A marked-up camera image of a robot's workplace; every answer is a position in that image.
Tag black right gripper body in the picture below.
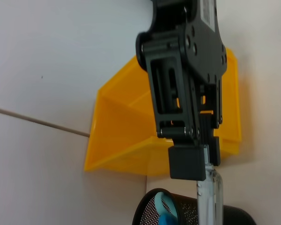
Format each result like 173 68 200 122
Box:
135 0 228 85

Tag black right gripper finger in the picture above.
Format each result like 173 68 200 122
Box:
200 79 223 166
141 44 207 181

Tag grey white pen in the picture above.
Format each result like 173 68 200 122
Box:
196 144 225 225

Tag blue scissors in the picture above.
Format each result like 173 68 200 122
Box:
154 192 179 225

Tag black mesh pen holder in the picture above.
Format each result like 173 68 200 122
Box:
132 188 257 225

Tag yellow plastic bin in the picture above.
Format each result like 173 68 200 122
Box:
83 48 242 177

